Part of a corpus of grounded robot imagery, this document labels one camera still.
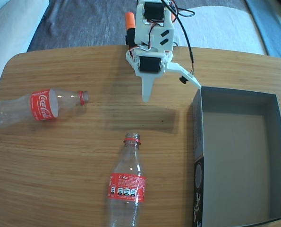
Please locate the clear bottle nutrition print label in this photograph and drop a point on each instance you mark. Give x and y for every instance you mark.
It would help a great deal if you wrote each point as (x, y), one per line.
(127, 186)

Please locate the clear bottle script logo label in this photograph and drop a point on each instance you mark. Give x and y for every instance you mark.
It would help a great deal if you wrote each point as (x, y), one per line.
(41, 107)

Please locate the grey cardboard box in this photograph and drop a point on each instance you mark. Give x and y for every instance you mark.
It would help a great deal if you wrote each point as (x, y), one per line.
(237, 153)

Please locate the dark grey carpet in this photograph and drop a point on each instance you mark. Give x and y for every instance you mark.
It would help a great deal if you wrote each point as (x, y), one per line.
(83, 23)

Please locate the blue-grey mat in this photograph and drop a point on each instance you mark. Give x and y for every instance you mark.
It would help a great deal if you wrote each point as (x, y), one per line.
(270, 30)

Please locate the white sofa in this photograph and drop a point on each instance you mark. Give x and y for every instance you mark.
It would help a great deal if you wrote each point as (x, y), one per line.
(8, 28)

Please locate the flat white camera mount plate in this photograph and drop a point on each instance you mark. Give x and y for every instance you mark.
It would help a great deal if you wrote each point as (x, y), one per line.
(180, 69)

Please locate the small black camera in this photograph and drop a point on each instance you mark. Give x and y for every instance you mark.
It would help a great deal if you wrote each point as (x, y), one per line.
(184, 80)

